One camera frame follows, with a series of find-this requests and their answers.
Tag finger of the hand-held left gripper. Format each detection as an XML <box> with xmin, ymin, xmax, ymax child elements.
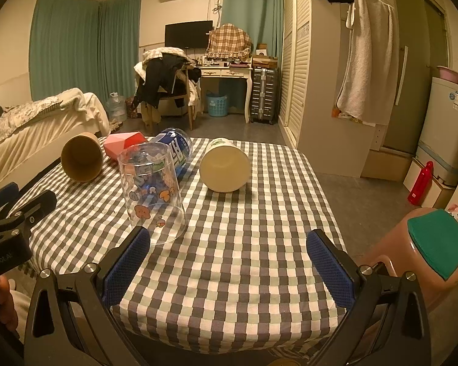
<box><xmin>0</xmin><ymin>190</ymin><xmax>58</xmax><ymax>238</ymax></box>
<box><xmin>0</xmin><ymin>183</ymin><xmax>20</xmax><ymax>222</ymax></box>

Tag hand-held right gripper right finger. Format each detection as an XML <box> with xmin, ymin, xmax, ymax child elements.
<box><xmin>306</xmin><ymin>229</ymin><xmax>432</xmax><ymax>366</ymax></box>

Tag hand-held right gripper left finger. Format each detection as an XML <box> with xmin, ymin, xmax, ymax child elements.
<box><xmin>24</xmin><ymin>226</ymin><xmax>151</xmax><ymax>366</ymax></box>

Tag brown paper cup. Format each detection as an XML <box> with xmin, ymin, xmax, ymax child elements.
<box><xmin>60</xmin><ymin>132</ymin><xmax>104</xmax><ymax>182</ymax></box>

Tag clear printed glass cup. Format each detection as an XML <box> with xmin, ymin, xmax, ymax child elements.
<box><xmin>117</xmin><ymin>142</ymin><xmax>187</xmax><ymax>245</ymax></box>

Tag person's left hand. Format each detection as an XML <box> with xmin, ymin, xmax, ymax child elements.
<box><xmin>0</xmin><ymin>276</ymin><xmax>20</xmax><ymax>336</ymax></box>

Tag pink plastic stool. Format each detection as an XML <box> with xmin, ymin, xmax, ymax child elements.
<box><xmin>357</xmin><ymin>208</ymin><xmax>458</xmax><ymax>313</ymax></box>

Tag floral quilt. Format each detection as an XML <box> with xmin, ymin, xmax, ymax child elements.
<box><xmin>0</xmin><ymin>97</ymin><xmax>81</xmax><ymax>140</ymax></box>

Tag bed with white duvet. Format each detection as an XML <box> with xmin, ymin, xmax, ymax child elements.
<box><xmin>0</xmin><ymin>88</ymin><xmax>111</xmax><ymax>199</ymax></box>

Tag pink faceted box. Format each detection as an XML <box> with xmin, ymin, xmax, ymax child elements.
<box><xmin>104</xmin><ymin>131</ymin><xmax>147</xmax><ymax>160</ymax></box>

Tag checkered tablecloth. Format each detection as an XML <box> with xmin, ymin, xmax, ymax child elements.
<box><xmin>8</xmin><ymin>135</ymin><xmax>352</xmax><ymax>351</ymax></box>

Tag green round pad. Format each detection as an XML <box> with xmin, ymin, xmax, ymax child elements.
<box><xmin>408</xmin><ymin>210</ymin><xmax>458</xmax><ymax>280</ymax></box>

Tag brown cardboard box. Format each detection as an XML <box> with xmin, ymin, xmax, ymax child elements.
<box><xmin>361</xmin><ymin>149</ymin><xmax>413</xmax><ymax>181</ymax></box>

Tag red bottle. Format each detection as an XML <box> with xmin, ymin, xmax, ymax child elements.
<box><xmin>407</xmin><ymin>161</ymin><xmax>434</xmax><ymax>206</ymax></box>

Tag clear water jug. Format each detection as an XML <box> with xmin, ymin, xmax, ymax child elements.
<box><xmin>106</xmin><ymin>92</ymin><xmax>128</xmax><ymax>123</ymax></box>

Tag white box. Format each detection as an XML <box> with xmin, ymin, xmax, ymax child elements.
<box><xmin>402</xmin><ymin>158</ymin><xmax>456</xmax><ymax>208</ymax></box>

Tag blue label plastic bottle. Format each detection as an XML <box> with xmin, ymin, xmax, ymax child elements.
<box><xmin>153</xmin><ymin>127</ymin><xmax>193</xmax><ymax>178</ymax></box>

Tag green curtain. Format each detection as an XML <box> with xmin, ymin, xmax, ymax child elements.
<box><xmin>98</xmin><ymin>0</ymin><xmax>143</xmax><ymax>102</ymax></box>
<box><xmin>220</xmin><ymin>0</ymin><xmax>287</xmax><ymax>69</ymax></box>
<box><xmin>30</xmin><ymin>0</ymin><xmax>102</xmax><ymax>102</ymax></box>

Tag black jacket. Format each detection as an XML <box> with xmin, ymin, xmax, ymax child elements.
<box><xmin>135</xmin><ymin>52</ymin><xmax>191</xmax><ymax>108</ymax></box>

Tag small white fridge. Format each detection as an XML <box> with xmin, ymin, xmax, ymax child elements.
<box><xmin>416</xmin><ymin>77</ymin><xmax>458</xmax><ymax>187</ymax></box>

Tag dark ribbed suitcase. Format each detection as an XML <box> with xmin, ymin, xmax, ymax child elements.
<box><xmin>249</xmin><ymin>66</ymin><xmax>280</xmax><ymax>125</ymax></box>

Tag blue laundry basket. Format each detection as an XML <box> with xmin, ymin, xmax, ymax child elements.
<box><xmin>206</xmin><ymin>92</ymin><xmax>228</xmax><ymax>117</ymax></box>

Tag wooden chair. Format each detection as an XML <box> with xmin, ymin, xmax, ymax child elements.
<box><xmin>137</xmin><ymin>61</ymin><xmax>199</xmax><ymax>130</ymax></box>

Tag cream blanket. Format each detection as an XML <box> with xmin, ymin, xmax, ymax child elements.
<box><xmin>134</xmin><ymin>47</ymin><xmax>193</xmax><ymax>73</ymax></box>

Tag white louvred wardrobe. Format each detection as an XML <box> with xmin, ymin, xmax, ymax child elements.
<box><xmin>278</xmin><ymin>0</ymin><xmax>355</xmax><ymax>149</ymax></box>

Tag white hanging towel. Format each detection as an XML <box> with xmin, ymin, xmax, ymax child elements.
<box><xmin>336</xmin><ymin>0</ymin><xmax>395</xmax><ymax>126</ymax></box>

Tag brown flat boxes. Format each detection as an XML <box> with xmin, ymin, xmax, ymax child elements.
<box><xmin>252</xmin><ymin>55</ymin><xmax>279</xmax><ymax>69</ymax></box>

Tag white desk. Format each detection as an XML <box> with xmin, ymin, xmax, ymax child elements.
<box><xmin>194</xmin><ymin>64</ymin><xmax>253</xmax><ymax>124</ymax></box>

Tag black television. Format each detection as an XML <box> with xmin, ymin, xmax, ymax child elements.
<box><xmin>165</xmin><ymin>20</ymin><xmax>213</xmax><ymax>48</ymax></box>

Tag pink basin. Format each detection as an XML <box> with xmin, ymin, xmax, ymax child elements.
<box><xmin>437</xmin><ymin>66</ymin><xmax>458</xmax><ymax>84</ymax></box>

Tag plaid cloth cover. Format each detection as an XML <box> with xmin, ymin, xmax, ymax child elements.
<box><xmin>205</xmin><ymin>23</ymin><xmax>253</xmax><ymax>62</ymax></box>

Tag dark green door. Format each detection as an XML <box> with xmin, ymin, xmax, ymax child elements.
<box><xmin>382</xmin><ymin>0</ymin><xmax>455</xmax><ymax>153</ymax></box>

